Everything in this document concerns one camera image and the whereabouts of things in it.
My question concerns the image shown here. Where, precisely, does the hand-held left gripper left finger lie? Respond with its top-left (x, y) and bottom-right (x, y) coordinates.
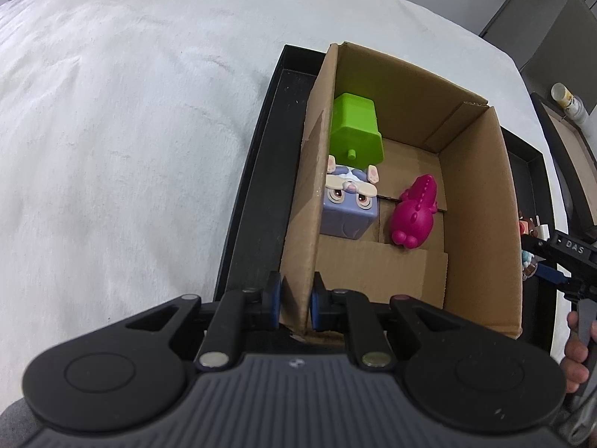
top-left (126, 271), bottom-right (284, 369)

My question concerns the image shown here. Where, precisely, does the green toy house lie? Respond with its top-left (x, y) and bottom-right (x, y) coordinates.
top-left (330, 93), bottom-right (385, 171)

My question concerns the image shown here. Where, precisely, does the white bed blanket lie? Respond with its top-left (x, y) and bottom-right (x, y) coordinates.
top-left (0, 0), bottom-right (579, 411)

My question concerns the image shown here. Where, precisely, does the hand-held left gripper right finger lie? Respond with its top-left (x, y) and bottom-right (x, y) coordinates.
top-left (310, 271), bottom-right (467, 369)

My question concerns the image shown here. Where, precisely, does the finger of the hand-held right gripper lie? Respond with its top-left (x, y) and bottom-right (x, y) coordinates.
top-left (520, 234), bottom-right (553, 263)
top-left (536, 264), bottom-right (572, 289)

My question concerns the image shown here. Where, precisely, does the purple rabbit cube toy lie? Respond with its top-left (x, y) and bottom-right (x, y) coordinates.
top-left (320, 155), bottom-right (381, 241)

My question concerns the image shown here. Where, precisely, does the grey leaning panel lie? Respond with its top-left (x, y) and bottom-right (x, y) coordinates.
top-left (520, 0), bottom-right (597, 103)

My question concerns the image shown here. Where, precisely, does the person's right hand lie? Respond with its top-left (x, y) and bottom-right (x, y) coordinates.
top-left (562, 310), bottom-right (597, 395)

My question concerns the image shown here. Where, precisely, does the black tray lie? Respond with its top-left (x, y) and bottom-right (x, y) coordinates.
top-left (212, 44), bottom-right (560, 360)

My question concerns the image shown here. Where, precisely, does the pink toy dinosaur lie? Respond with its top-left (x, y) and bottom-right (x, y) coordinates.
top-left (390, 174), bottom-right (440, 248)

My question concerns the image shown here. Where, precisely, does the black framed brown board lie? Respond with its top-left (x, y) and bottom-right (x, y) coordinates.
top-left (529, 92), bottom-right (597, 243)

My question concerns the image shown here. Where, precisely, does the brown cardboard box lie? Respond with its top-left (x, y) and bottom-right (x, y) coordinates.
top-left (279, 41), bottom-right (522, 340)

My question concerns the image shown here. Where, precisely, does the printed paper cup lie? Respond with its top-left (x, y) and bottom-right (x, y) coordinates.
top-left (550, 83), bottom-right (591, 124)

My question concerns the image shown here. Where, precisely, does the small doll figure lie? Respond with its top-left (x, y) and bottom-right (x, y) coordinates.
top-left (521, 249), bottom-right (542, 281)

